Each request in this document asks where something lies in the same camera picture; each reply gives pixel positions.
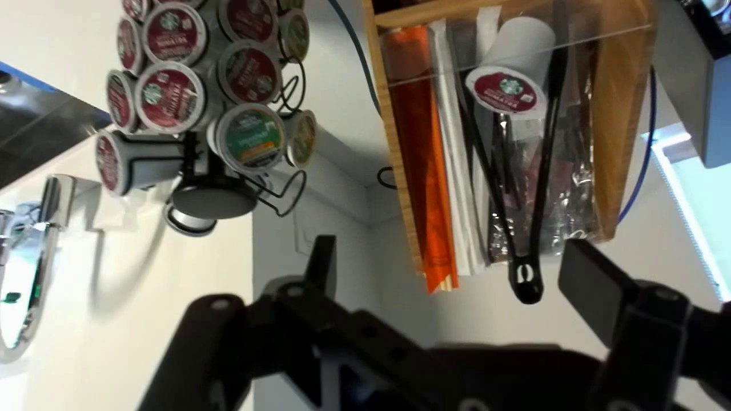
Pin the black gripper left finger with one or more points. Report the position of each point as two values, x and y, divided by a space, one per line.
219 349

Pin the black pod carousel rack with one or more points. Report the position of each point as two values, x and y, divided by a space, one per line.
213 202

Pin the red label coffee pod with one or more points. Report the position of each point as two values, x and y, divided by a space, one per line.
119 98
247 17
127 160
169 96
173 36
127 45
247 74

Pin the silver foil packets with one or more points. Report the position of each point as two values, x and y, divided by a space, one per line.
579 191

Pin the wooden condiment organizer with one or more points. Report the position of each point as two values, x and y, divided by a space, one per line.
616 115

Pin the chrome metal fixture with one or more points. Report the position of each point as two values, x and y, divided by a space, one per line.
29 258

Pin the white coffee pod red lid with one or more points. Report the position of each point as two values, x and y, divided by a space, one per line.
504 88

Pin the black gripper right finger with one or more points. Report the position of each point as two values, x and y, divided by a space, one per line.
654 344

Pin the white paper packets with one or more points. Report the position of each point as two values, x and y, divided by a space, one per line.
460 152

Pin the green label coffee pod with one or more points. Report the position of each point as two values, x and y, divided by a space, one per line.
299 138
252 138
293 36

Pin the orange packets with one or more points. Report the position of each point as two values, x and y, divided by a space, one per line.
424 191

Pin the black plastic stirrer utensils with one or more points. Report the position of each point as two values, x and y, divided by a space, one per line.
525 281

